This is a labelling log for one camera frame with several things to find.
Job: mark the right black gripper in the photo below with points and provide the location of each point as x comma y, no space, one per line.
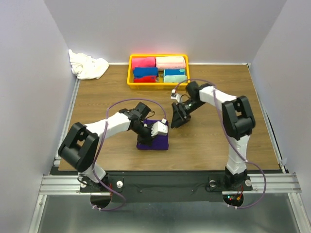
180,116

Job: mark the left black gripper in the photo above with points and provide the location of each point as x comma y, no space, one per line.
146,140

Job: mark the purple towel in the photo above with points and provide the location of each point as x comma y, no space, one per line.
159,142

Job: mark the white towel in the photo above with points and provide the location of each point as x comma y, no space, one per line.
85,67

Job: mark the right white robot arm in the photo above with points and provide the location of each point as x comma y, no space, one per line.
236,118

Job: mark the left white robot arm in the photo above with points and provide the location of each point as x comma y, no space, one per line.
80,146

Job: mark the teal mint rolled towel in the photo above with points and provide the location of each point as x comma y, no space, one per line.
174,75

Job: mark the red rolled towel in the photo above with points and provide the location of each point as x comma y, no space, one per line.
145,79

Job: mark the light pink rolled towel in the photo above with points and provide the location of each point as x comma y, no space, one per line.
170,62

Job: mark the blue rolled towel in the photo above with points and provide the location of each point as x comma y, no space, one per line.
140,72

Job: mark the hot pink rolled towel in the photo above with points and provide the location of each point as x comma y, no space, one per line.
143,62

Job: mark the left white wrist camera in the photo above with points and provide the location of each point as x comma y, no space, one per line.
159,128

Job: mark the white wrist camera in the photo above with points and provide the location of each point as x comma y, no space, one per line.
159,128
175,96

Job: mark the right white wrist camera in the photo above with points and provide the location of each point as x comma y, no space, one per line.
175,96

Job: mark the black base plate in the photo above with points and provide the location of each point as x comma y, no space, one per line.
163,186

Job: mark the aluminium frame rail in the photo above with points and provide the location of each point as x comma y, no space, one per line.
69,185

